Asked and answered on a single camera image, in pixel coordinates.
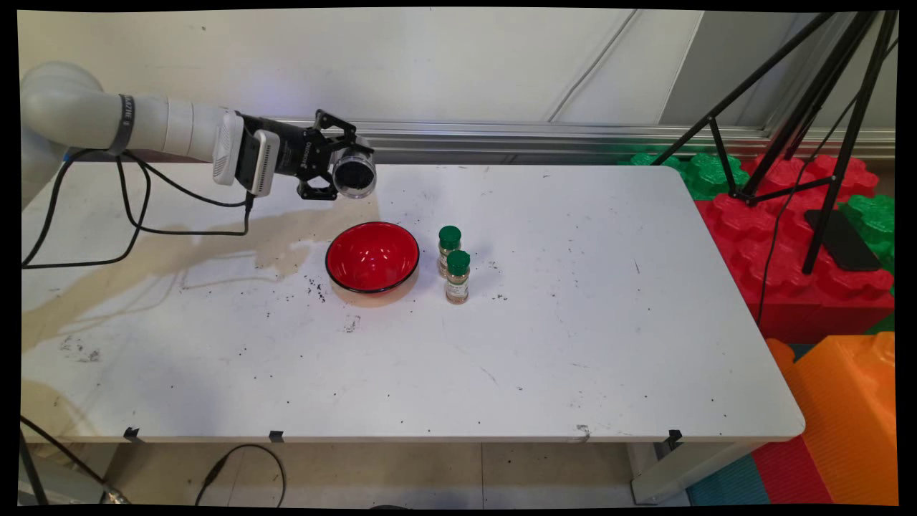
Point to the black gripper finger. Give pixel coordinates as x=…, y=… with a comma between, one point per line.
x=315, y=190
x=337, y=123

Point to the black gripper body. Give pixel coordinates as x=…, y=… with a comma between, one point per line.
x=301, y=154

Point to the black seeds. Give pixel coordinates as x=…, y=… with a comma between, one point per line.
x=353, y=175

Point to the clear plastic jar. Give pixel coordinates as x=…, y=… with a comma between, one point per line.
x=354, y=175

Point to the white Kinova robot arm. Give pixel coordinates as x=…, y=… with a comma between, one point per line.
x=86, y=115

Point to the red bowl with black rim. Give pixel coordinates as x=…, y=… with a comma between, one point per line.
x=372, y=258

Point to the green-capped glass spice bottle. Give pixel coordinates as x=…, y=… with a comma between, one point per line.
x=457, y=283
x=449, y=238

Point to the green foam building block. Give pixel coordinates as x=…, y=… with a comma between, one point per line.
x=874, y=222
x=706, y=175

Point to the white table leg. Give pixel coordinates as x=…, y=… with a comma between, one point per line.
x=680, y=469

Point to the black tripod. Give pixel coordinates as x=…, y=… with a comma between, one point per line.
x=824, y=222

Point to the teal floor mat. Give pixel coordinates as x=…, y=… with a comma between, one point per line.
x=727, y=484

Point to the black flat phone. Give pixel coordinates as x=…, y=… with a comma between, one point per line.
x=849, y=247

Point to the red floor mat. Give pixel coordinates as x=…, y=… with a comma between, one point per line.
x=791, y=473

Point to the orange foam building block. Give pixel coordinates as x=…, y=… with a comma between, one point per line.
x=845, y=416

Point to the aluminium wall rail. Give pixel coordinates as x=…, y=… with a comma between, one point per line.
x=537, y=136

